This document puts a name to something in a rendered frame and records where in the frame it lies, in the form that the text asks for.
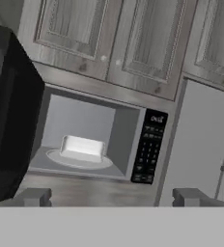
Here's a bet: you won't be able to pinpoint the white butter block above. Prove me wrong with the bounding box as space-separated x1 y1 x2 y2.
59 134 106 163

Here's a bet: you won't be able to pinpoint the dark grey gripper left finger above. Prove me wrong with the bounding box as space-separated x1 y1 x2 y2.
8 187 53 207

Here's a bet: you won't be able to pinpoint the black microwave door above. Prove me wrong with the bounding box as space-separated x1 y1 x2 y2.
0 23 46 206

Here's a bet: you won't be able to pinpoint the grey microwave oven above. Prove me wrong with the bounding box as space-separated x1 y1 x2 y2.
26 82 170 185

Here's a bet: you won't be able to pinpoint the grey wooden cupboard door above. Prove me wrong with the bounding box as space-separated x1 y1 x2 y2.
182 0 224 95
17 0 125 81
106 0 199 101

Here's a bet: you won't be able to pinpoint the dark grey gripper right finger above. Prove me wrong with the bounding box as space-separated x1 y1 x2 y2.
172 187 224 207

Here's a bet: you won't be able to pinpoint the grey round turntable plate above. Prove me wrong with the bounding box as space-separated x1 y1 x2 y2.
45 148 114 171

